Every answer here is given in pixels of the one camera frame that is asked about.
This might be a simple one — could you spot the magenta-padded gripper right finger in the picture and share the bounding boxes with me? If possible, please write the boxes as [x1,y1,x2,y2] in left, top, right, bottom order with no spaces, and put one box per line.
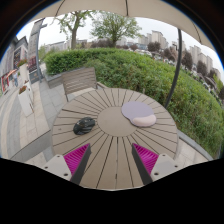
[131,143,183,186]

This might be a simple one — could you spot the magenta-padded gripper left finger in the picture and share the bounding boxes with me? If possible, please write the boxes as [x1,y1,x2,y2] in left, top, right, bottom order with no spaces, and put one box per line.
[42,143,92,186]

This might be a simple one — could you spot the black computer mouse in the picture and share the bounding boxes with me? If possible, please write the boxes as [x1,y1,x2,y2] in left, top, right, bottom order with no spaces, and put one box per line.
[72,116,97,136]

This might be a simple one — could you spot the lavender mouse pad with wrist rest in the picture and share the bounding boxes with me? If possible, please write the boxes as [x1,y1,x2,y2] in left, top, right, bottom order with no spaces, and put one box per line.
[120,101,158,128]

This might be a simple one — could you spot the white planter with orange flowers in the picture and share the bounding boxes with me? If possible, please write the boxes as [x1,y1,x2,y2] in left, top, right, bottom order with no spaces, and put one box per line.
[18,84,34,118]

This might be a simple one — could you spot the grey slatted outdoor chair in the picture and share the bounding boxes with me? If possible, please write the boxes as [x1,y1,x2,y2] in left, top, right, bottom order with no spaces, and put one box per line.
[60,66,108,103]

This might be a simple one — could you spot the person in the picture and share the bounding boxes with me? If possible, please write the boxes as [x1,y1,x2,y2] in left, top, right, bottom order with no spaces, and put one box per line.
[12,70,19,88]

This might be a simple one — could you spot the dark curved parasol pole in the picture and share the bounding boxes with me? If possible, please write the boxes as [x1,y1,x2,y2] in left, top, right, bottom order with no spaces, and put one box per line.
[164,28,184,109]

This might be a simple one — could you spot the white planter with green plants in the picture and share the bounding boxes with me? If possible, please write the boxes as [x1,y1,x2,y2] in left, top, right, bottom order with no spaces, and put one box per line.
[18,59,31,84]

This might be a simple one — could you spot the green trimmed hedge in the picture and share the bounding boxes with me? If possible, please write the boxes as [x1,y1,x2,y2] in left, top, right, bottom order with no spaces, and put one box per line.
[44,47,224,158]

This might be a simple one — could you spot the grey shopfront building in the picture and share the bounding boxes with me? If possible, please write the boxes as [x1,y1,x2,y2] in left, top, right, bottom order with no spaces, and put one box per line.
[0,35,29,96]

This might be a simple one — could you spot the tall grey sign pylon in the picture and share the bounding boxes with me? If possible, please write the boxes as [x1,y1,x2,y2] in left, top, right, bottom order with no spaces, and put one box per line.
[27,18,48,84]

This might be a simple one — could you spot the distant high-rise buildings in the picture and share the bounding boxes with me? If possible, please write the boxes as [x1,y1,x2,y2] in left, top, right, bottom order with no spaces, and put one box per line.
[118,29,214,74]

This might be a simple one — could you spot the sparse-leaved tree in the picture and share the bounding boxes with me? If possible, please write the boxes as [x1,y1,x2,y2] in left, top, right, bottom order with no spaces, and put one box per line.
[53,9,96,51]

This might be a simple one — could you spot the round bushy green tree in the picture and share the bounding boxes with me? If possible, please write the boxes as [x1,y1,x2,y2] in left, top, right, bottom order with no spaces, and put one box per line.
[90,11,143,49]

